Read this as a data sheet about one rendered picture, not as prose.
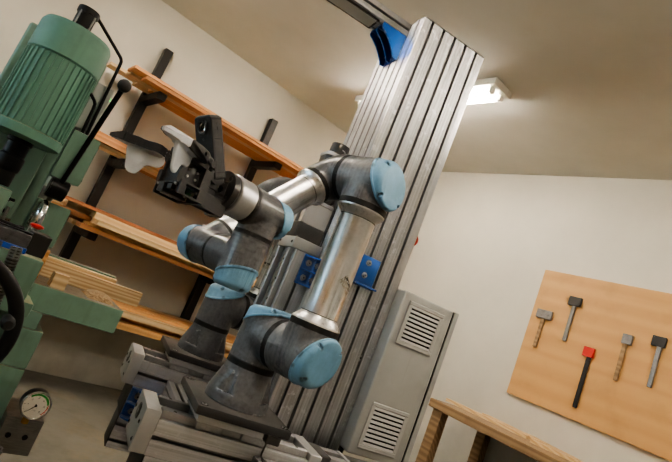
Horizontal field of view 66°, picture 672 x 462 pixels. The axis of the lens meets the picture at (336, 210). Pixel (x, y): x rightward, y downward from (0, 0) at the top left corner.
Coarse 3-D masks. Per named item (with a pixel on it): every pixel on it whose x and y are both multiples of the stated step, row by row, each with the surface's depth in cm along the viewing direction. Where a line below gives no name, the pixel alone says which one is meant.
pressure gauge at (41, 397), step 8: (32, 392) 114; (40, 392) 115; (24, 400) 113; (32, 400) 114; (40, 400) 115; (48, 400) 116; (24, 408) 113; (32, 408) 114; (40, 408) 115; (48, 408) 116; (24, 416) 113; (32, 416) 114; (40, 416) 115
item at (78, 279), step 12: (48, 264) 133; (48, 276) 133; (72, 276) 137; (84, 276) 138; (84, 288) 138; (96, 288) 140; (108, 288) 142; (120, 288) 144; (120, 300) 144; (132, 300) 146
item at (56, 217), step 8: (32, 208) 146; (56, 208) 148; (64, 208) 149; (48, 216) 147; (56, 216) 148; (64, 216) 149; (24, 224) 144; (48, 224) 147; (56, 224) 148; (64, 224) 150; (48, 232) 147; (56, 232) 148; (56, 240) 149
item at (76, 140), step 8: (72, 136) 151; (80, 136) 152; (72, 144) 151; (80, 144) 152; (96, 144) 154; (64, 152) 150; (72, 152) 151; (88, 152) 153; (96, 152) 155; (64, 160) 150; (72, 160) 151; (80, 160) 152; (88, 160) 153; (56, 168) 149; (64, 168) 150; (80, 168) 152; (56, 176) 149; (72, 176) 151; (80, 176) 152; (72, 184) 152
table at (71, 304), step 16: (32, 288) 118; (48, 288) 120; (32, 304) 110; (48, 304) 120; (64, 304) 122; (80, 304) 124; (96, 304) 126; (80, 320) 124; (96, 320) 126; (112, 320) 128
